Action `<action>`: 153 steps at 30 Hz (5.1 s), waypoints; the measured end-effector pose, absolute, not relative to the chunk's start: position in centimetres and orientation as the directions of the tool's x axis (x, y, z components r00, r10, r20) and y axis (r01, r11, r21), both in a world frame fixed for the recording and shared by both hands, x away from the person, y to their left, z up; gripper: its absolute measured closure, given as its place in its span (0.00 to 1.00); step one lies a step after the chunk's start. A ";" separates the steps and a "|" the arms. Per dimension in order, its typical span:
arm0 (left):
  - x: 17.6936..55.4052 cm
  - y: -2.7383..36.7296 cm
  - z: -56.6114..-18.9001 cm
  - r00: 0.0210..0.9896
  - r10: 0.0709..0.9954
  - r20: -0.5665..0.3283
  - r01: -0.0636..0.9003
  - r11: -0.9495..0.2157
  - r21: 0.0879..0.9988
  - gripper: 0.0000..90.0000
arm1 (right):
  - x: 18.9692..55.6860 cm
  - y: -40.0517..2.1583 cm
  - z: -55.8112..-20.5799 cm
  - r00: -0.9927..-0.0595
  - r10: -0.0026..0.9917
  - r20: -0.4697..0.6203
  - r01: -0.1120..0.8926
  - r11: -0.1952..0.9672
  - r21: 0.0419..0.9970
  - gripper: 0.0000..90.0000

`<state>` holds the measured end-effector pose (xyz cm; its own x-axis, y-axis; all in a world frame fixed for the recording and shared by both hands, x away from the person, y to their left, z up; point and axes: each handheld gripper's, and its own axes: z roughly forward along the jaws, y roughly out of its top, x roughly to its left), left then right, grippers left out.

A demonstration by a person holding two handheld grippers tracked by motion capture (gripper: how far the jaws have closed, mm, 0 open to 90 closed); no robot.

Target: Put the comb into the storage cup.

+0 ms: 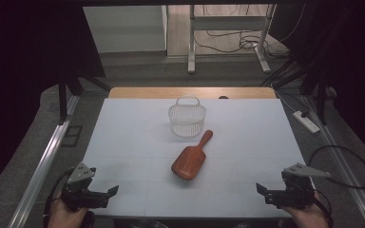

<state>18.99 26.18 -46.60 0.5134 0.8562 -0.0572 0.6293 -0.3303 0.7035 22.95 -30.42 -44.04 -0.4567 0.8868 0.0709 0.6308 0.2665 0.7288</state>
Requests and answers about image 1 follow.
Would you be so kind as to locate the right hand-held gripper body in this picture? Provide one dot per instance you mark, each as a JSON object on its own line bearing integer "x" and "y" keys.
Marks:
{"x": 297, "y": 190}

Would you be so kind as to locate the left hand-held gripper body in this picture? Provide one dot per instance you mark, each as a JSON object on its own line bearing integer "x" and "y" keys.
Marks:
{"x": 79, "y": 193}

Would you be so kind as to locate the white plastic basket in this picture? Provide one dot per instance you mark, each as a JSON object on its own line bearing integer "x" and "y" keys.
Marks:
{"x": 187, "y": 122}

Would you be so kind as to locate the person's right hand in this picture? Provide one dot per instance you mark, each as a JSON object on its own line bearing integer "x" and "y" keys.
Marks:
{"x": 309, "y": 217}

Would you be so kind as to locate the person's left hand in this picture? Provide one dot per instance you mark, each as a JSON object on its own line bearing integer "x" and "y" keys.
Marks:
{"x": 64, "y": 218}

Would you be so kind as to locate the black floor grate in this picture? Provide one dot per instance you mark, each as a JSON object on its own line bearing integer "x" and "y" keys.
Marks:
{"x": 72, "y": 136}

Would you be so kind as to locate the white power strip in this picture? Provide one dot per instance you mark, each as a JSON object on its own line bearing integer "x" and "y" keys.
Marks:
{"x": 306, "y": 123}

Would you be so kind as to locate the small black object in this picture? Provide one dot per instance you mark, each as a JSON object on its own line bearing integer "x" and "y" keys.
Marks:
{"x": 223, "y": 97}

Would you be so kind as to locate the wooden table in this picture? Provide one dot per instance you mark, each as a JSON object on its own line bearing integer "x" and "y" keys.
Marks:
{"x": 145, "y": 92}

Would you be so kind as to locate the black curtain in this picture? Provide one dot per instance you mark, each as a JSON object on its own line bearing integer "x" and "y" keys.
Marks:
{"x": 19, "y": 63}
{"x": 355, "y": 63}

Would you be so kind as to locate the white cabinet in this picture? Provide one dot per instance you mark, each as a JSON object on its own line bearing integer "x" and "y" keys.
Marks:
{"x": 123, "y": 31}

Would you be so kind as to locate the aluminium rail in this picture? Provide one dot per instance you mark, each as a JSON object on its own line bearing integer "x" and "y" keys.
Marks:
{"x": 339, "y": 152}
{"x": 41, "y": 171}

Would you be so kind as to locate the white desk frame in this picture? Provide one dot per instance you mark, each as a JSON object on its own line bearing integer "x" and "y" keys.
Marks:
{"x": 191, "y": 47}

